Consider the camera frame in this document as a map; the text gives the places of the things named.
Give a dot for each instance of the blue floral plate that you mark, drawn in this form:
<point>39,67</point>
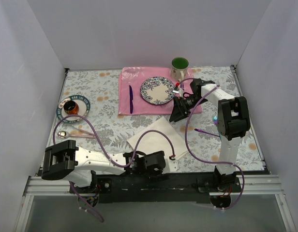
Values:
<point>157,90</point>

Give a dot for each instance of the orange brown small cup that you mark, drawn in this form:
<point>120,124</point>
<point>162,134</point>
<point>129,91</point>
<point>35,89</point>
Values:
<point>70,108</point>

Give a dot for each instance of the purple knife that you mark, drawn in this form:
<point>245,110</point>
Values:
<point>131,97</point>

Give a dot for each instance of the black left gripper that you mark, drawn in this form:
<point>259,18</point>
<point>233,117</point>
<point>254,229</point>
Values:
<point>162,163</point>

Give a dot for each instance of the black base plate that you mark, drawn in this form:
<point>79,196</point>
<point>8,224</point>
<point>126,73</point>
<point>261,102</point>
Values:
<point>130,188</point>

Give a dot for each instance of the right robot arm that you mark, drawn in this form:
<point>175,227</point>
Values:
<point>232,123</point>

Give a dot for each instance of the teal rimmed saucer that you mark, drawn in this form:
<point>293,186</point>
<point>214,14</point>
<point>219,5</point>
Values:
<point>83,103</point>

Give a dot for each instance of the cream mug green inside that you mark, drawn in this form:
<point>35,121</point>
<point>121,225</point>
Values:
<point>179,67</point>

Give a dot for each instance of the iridescent blue fork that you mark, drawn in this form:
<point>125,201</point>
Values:
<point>215,119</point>

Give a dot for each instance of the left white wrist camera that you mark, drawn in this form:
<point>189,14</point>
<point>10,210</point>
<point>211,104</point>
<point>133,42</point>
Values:
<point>171,165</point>

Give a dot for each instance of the white cloth napkin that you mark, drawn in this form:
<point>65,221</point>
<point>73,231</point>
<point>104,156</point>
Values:
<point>153,142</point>

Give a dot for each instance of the floral patterned tablecloth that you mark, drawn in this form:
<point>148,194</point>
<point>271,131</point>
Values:
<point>101,88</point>

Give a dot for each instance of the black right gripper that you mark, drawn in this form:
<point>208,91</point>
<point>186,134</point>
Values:
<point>182,107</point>

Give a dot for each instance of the purple spoon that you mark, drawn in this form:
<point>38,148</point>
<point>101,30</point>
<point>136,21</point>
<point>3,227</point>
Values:
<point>205,132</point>

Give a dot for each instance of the pink satin placemat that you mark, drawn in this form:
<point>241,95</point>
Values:
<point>135,76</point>

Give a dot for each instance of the rose gold spoon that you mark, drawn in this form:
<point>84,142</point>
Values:
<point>64,134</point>

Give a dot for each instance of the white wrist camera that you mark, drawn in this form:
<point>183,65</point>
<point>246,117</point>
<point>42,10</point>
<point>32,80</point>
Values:
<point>171,165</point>
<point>178,90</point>

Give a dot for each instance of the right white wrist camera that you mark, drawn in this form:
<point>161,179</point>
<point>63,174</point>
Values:
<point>178,90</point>

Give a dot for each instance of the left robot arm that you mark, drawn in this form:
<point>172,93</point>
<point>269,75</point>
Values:
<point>70,162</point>

